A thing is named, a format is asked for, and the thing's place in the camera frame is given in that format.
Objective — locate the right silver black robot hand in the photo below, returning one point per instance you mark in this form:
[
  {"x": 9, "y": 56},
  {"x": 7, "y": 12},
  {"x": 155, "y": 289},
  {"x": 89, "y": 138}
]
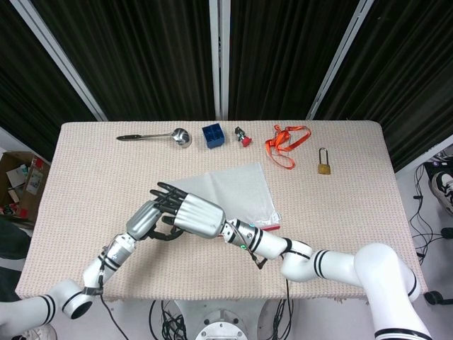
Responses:
[{"x": 200, "y": 216}]

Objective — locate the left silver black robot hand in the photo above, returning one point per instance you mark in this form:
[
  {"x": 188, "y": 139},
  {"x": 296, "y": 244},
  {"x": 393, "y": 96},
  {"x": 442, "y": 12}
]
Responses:
[{"x": 141, "y": 223}]

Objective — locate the white mesh zip bag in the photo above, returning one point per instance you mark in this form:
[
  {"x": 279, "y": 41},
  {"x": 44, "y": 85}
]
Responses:
[{"x": 240, "y": 191}]

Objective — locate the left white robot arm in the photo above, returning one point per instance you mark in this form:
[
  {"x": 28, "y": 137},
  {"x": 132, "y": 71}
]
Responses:
[{"x": 113, "y": 253}]

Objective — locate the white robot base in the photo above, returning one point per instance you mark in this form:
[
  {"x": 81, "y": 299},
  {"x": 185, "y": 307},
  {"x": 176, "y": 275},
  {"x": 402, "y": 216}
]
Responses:
[{"x": 221, "y": 327}]

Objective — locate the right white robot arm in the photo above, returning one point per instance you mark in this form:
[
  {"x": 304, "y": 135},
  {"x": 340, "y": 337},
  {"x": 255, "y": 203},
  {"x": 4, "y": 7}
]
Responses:
[{"x": 336, "y": 265}]

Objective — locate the beige waffle tablecloth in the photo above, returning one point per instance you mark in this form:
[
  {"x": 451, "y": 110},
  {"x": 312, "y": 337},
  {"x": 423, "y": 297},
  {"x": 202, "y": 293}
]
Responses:
[{"x": 106, "y": 170}]

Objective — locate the blue plastic compartment box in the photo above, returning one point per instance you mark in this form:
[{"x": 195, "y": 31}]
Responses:
[{"x": 214, "y": 138}]

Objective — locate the red emergency stop button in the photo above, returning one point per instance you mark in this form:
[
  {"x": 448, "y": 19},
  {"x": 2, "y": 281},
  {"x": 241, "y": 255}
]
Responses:
[{"x": 245, "y": 141}]

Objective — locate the brown cardboard box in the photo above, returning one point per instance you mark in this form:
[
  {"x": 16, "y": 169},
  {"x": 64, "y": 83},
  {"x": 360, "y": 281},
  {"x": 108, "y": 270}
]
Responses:
[{"x": 24, "y": 184}]

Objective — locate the brass padlock long shackle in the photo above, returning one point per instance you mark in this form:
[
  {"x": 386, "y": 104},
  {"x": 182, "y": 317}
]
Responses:
[{"x": 324, "y": 169}]

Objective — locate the black pleated curtain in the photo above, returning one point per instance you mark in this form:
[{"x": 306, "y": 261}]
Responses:
[{"x": 141, "y": 56}]

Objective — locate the black and white sneaker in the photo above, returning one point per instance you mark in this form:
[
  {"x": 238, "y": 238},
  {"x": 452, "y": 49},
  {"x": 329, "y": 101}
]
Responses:
[{"x": 442, "y": 187}]

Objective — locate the white metal frame post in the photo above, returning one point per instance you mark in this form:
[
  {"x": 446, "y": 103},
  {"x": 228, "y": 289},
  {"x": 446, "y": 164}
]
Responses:
[
  {"x": 219, "y": 56},
  {"x": 60, "y": 56},
  {"x": 339, "y": 56}
]

